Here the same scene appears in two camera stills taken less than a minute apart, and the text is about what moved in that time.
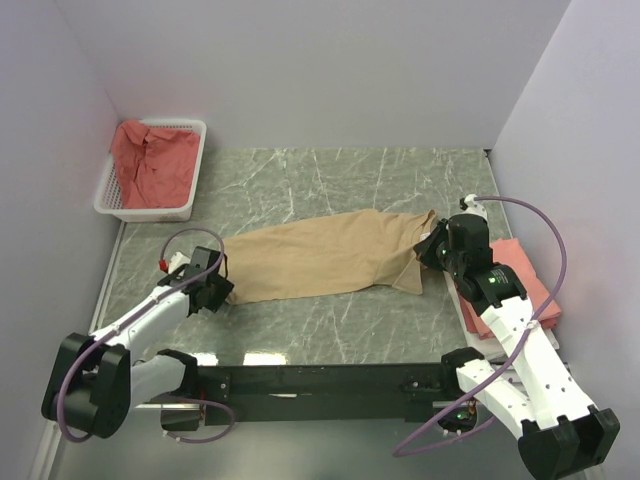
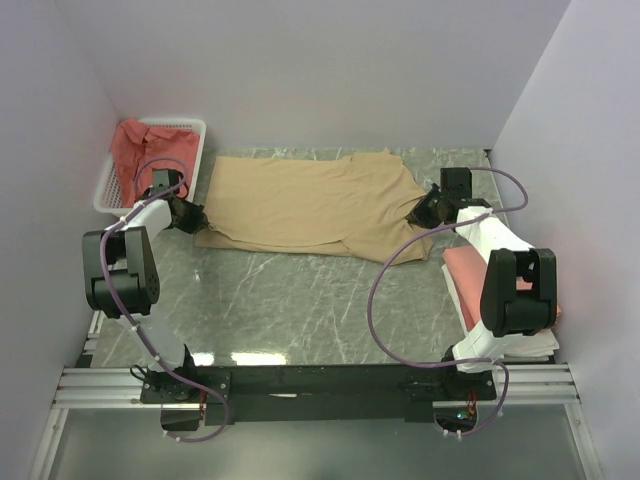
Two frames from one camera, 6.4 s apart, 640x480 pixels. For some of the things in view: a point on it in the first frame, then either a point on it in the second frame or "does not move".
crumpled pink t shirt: x=155 y=167 does not move
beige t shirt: x=351 y=248 -> x=348 y=206
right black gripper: x=424 y=249 -> x=418 y=214
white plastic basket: x=109 y=198 does not move
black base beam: x=318 y=394 does not move
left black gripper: x=224 y=288 -> x=197 y=220
